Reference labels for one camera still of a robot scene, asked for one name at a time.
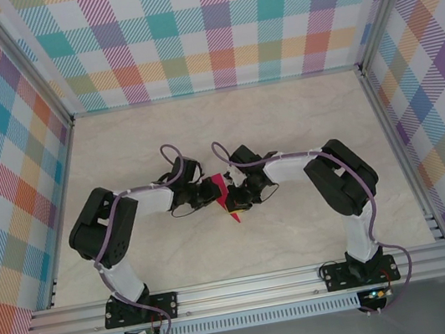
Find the thin red black wire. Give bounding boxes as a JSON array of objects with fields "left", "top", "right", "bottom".
[
  {"left": 146, "top": 306, "right": 168, "bottom": 334},
  {"left": 378, "top": 268, "right": 397, "bottom": 297}
]

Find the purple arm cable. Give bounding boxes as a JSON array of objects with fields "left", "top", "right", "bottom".
[
  {"left": 209, "top": 112, "right": 422, "bottom": 334},
  {"left": 78, "top": 140, "right": 216, "bottom": 334}
]

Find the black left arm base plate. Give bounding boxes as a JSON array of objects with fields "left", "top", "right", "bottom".
[{"left": 101, "top": 289, "right": 183, "bottom": 331}]

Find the aluminium frame post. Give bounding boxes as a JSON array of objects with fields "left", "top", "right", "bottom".
[
  {"left": 346, "top": 0, "right": 436, "bottom": 77},
  {"left": 0, "top": 0, "right": 75, "bottom": 138}
]

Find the small circuit board green light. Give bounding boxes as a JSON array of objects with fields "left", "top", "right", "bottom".
[{"left": 362, "top": 287, "right": 391, "bottom": 303}]

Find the aluminium frame rail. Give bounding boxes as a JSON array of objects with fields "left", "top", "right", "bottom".
[
  {"left": 359, "top": 61, "right": 445, "bottom": 252},
  {"left": 69, "top": 64, "right": 364, "bottom": 121},
  {"left": 20, "top": 118, "right": 103, "bottom": 310}
]

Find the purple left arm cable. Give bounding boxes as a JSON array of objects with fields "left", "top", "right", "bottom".
[{"left": 78, "top": 140, "right": 216, "bottom": 334}]

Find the wide aluminium mounting rail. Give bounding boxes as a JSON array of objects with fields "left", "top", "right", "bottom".
[{"left": 20, "top": 241, "right": 445, "bottom": 334}]

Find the pink paper sheet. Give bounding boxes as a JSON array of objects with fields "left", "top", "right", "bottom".
[{"left": 209, "top": 170, "right": 246, "bottom": 229}]

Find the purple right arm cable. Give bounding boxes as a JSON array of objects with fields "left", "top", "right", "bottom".
[{"left": 209, "top": 112, "right": 422, "bottom": 334}]

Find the slotted grey cable duct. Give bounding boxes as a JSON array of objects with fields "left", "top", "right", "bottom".
[{"left": 118, "top": 295, "right": 363, "bottom": 334}]

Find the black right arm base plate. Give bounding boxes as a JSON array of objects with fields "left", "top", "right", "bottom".
[{"left": 319, "top": 251, "right": 401, "bottom": 294}]

